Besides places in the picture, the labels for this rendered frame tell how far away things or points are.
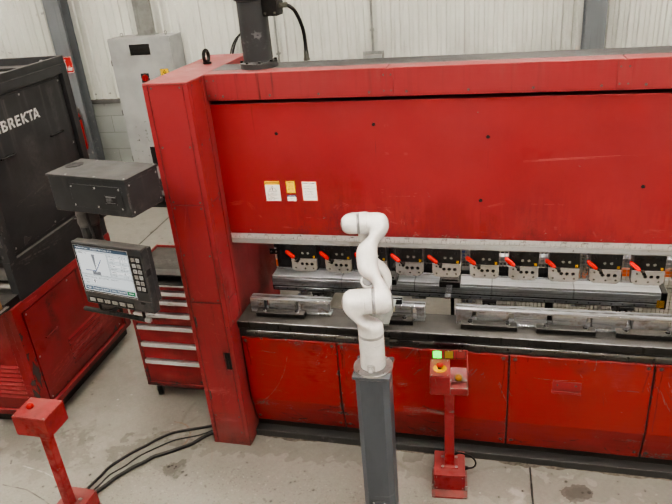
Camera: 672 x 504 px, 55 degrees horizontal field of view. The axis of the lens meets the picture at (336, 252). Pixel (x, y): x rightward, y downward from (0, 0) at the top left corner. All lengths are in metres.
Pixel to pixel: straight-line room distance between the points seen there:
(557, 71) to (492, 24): 4.37
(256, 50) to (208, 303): 1.43
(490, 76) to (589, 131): 0.53
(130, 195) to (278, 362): 1.42
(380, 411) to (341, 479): 0.92
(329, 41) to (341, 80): 4.45
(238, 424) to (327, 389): 0.64
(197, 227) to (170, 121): 0.58
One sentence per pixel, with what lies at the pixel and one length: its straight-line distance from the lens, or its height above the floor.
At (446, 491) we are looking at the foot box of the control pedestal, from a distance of 3.97.
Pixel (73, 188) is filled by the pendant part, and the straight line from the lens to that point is 3.42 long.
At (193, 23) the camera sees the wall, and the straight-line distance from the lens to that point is 8.20.
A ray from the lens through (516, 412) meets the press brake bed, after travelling 3.92.
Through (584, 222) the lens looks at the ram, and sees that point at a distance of 3.45.
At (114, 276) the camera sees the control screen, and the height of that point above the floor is 1.43.
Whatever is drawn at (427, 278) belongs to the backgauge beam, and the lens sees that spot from 3.97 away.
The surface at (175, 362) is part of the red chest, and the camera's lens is 4.66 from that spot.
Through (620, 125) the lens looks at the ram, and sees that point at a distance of 3.31.
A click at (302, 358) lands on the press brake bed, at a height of 0.64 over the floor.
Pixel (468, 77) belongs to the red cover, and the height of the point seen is 2.24.
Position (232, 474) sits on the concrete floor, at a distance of 4.22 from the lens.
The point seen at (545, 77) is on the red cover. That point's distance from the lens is 3.20.
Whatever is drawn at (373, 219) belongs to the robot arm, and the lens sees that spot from 3.08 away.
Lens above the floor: 2.86
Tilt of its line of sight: 25 degrees down
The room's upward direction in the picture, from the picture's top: 5 degrees counter-clockwise
